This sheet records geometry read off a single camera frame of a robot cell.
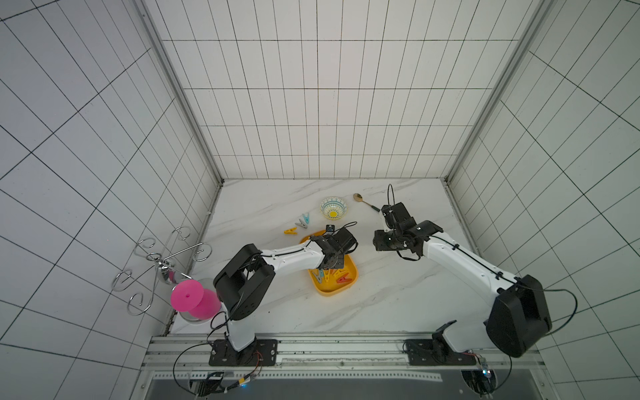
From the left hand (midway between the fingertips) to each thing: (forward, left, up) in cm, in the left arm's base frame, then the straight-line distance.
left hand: (327, 263), depth 89 cm
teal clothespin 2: (-5, +3, -2) cm, 6 cm away
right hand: (+5, -15, +9) cm, 18 cm away
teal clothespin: (+23, +9, -3) cm, 25 cm away
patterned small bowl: (+26, -3, -1) cm, 26 cm away
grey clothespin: (+19, +11, -3) cm, 22 cm away
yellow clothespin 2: (-3, -5, -1) cm, 6 cm away
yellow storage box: (-6, -1, -2) cm, 7 cm away
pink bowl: (-20, +34, +23) cm, 46 cm away
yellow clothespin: (+15, +15, -2) cm, 21 cm away
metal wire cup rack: (-14, +42, +24) cm, 51 cm away
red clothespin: (-5, -6, -2) cm, 8 cm away
